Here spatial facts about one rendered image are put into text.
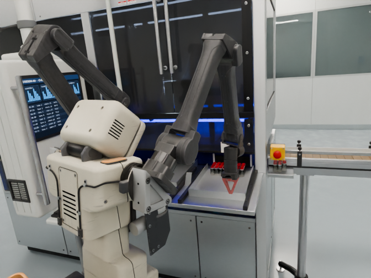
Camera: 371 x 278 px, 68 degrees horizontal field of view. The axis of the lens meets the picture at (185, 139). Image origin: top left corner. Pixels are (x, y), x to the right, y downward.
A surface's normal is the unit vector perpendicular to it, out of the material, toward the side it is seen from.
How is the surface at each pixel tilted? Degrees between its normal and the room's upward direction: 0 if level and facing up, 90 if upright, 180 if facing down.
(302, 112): 90
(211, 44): 55
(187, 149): 98
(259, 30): 90
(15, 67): 90
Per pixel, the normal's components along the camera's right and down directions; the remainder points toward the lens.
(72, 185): -0.62, 0.11
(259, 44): -0.34, 0.27
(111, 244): 0.78, 0.10
